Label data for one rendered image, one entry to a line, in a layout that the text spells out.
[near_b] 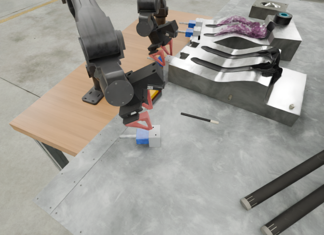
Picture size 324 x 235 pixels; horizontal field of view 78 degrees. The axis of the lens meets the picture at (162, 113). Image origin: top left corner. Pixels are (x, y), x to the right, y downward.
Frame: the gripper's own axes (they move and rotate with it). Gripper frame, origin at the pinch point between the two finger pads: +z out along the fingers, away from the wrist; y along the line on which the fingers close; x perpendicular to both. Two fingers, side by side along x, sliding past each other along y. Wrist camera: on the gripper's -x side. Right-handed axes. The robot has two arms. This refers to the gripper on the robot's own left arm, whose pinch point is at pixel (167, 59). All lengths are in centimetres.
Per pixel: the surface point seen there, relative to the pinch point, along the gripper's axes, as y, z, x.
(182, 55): 1.9, 0.7, -7.4
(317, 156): -30, 25, -52
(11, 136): -38, 14, 149
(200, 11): 279, 44, 93
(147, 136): -41.3, 6.2, -10.1
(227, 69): -1.7, 9.9, -25.5
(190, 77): -9.9, 6.0, -13.5
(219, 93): -11.1, 14.5, -22.9
